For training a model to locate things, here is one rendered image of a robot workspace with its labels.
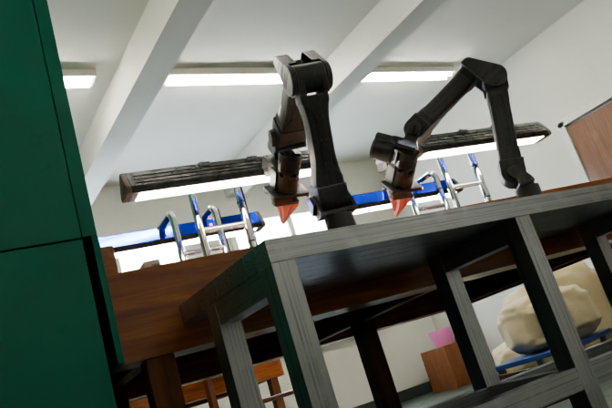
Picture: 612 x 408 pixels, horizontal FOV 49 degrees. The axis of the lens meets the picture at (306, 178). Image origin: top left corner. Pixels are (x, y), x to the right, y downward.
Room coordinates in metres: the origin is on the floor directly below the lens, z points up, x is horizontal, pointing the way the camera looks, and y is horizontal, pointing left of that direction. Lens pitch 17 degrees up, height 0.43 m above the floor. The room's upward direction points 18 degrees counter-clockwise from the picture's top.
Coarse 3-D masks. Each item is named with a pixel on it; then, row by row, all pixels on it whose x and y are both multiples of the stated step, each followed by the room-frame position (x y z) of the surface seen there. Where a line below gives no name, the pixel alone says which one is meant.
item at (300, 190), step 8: (280, 176) 1.61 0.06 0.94; (288, 176) 1.60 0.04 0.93; (296, 176) 1.61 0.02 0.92; (280, 184) 1.62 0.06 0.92; (288, 184) 1.62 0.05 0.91; (296, 184) 1.63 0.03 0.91; (264, 192) 1.65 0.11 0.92; (272, 192) 1.63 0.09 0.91; (280, 192) 1.64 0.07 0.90; (288, 192) 1.63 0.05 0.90; (296, 192) 1.65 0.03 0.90; (304, 192) 1.66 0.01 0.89; (272, 200) 1.63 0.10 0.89
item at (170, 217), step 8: (208, 208) 2.27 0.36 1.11; (216, 208) 2.25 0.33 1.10; (168, 216) 2.17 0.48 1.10; (208, 216) 2.32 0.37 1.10; (216, 216) 2.24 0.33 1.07; (160, 224) 2.27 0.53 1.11; (176, 224) 2.17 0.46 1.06; (216, 224) 2.24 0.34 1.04; (176, 232) 2.17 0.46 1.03; (224, 232) 2.26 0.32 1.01; (176, 240) 2.17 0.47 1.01; (224, 240) 2.24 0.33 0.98; (200, 248) 2.21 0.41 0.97; (216, 248) 2.23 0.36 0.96; (224, 248) 2.24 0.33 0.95; (184, 256) 2.17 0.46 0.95
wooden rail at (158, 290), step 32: (544, 192) 1.97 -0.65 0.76; (224, 256) 1.48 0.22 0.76; (512, 256) 1.87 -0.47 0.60; (128, 288) 1.37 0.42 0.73; (160, 288) 1.40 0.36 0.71; (192, 288) 1.43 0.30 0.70; (352, 288) 1.62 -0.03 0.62; (384, 288) 1.66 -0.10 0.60; (416, 288) 1.71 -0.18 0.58; (128, 320) 1.36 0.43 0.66; (160, 320) 1.39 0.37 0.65; (256, 320) 1.49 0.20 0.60; (128, 352) 1.36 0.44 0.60; (160, 352) 1.39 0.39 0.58; (192, 352) 1.53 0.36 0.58
